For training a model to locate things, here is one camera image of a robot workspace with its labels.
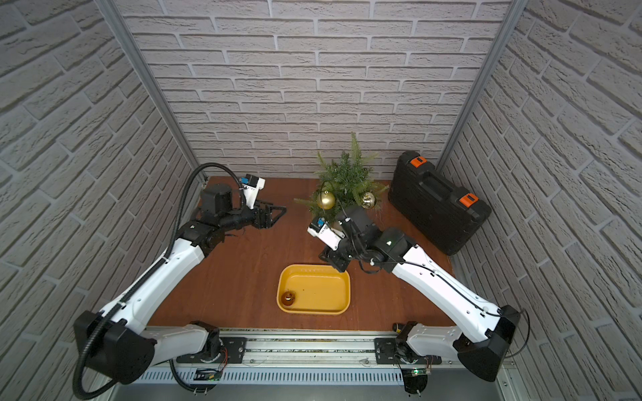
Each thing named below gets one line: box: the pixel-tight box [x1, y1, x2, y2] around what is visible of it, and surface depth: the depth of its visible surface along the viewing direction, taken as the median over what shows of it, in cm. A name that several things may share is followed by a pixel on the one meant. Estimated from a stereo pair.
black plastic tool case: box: [387, 150, 493, 256], surface depth 85 cm
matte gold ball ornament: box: [317, 189, 336, 211], surface depth 75 cm
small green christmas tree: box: [293, 131, 389, 223], surface depth 79 cm
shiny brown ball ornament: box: [280, 290, 296, 306], surface depth 83 cm
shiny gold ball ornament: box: [361, 191, 377, 209], surface depth 77 cm
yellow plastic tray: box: [275, 263, 352, 316], surface depth 87 cm
